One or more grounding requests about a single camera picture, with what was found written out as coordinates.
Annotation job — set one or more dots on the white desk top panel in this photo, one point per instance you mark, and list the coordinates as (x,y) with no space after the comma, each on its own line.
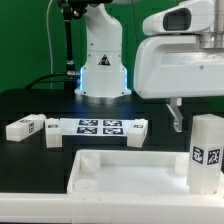
(138,177)

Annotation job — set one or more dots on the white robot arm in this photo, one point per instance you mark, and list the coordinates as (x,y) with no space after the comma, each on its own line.
(103,78)

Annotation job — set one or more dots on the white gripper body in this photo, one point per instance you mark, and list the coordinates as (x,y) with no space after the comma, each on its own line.
(183,54)

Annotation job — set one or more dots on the white tag sheet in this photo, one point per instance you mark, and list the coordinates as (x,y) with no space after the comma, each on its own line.
(95,127)

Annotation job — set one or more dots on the black camera pole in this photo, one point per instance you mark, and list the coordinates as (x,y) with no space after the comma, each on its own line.
(72,74)

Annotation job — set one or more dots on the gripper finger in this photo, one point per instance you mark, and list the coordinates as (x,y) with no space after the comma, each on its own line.
(173,105)

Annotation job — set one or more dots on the white front fence bar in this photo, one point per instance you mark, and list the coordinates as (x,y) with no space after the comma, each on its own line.
(111,209)

